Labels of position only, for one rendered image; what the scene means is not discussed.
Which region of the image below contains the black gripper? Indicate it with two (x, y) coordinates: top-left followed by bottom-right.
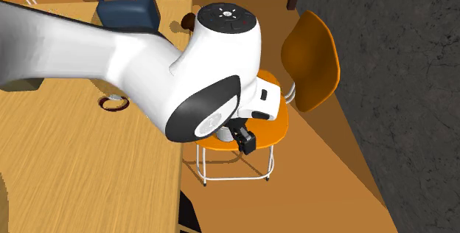
(226, 116), (257, 156)

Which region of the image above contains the white cup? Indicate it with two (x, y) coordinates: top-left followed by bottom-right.
(215, 125), (235, 142)

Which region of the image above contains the brown round thing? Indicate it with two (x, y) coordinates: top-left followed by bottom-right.
(181, 12), (197, 31)

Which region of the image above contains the light wooden table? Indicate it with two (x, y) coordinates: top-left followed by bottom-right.
(0, 0), (195, 233)

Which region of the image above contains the dark blue box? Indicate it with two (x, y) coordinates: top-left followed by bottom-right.
(95, 0), (161, 34)

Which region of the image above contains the dark brown ring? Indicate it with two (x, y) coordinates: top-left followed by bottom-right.
(98, 94), (130, 112)

